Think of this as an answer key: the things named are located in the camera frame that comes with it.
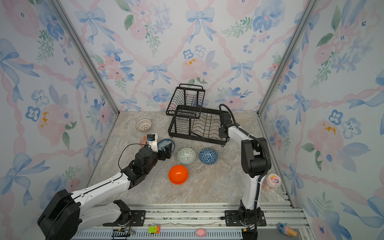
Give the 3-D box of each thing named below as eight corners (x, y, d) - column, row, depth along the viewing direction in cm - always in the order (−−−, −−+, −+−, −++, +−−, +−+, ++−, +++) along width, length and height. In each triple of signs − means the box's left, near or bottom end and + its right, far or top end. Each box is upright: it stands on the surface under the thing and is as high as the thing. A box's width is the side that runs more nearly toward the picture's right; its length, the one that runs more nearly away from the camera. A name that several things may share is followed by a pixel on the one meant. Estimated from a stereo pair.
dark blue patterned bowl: (199, 164, 94) (199, 161, 91) (199, 151, 101) (199, 147, 97) (217, 164, 94) (218, 161, 91) (216, 151, 101) (217, 147, 97)
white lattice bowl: (137, 132, 110) (134, 127, 106) (139, 123, 116) (137, 118, 111) (151, 132, 110) (150, 127, 106) (153, 123, 116) (152, 118, 111)
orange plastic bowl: (168, 184, 87) (167, 181, 83) (170, 168, 93) (169, 164, 89) (188, 184, 87) (187, 181, 83) (188, 168, 93) (188, 164, 89)
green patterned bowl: (177, 164, 94) (176, 161, 90) (178, 150, 100) (177, 147, 97) (196, 164, 94) (196, 161, 90) (196, 150, 100) (196, 147, 97)
